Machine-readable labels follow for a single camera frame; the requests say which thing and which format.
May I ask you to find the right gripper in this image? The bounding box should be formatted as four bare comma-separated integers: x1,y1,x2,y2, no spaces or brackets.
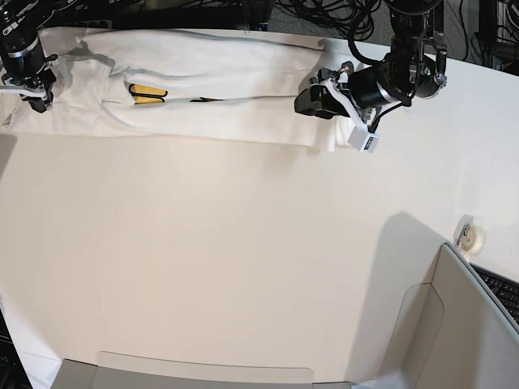
1,54,58,113

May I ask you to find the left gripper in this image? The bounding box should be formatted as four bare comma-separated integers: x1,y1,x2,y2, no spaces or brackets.
294,62,384,133

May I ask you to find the white printed t-shirt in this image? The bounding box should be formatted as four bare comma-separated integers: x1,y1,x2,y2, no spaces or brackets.
1,28,354,151

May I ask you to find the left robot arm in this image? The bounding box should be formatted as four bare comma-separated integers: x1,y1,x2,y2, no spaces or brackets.
294,1,448,134

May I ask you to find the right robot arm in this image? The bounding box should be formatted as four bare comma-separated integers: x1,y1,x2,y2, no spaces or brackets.
1,1,75,113

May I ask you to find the clear tape roll dispenser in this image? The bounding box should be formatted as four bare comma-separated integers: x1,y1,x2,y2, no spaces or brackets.
453,214,486,258

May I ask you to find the black keyboard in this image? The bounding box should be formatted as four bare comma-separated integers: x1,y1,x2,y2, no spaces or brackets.
470,263,519,327

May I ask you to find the grey partition panel right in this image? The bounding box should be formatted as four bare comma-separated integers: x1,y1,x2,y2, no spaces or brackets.
375,244,518,388

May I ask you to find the grey partition panel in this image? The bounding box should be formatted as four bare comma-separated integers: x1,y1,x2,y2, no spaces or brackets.
51,352,355,388
375,244,518,388

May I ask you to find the grey partition panel bottom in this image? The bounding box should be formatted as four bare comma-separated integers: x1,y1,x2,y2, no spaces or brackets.
51,352,355,388

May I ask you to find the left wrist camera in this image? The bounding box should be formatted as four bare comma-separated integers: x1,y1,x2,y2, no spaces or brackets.
348,127,380,153

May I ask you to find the black cable bundle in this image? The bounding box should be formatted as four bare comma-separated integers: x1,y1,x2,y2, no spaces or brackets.
275,0,519,74

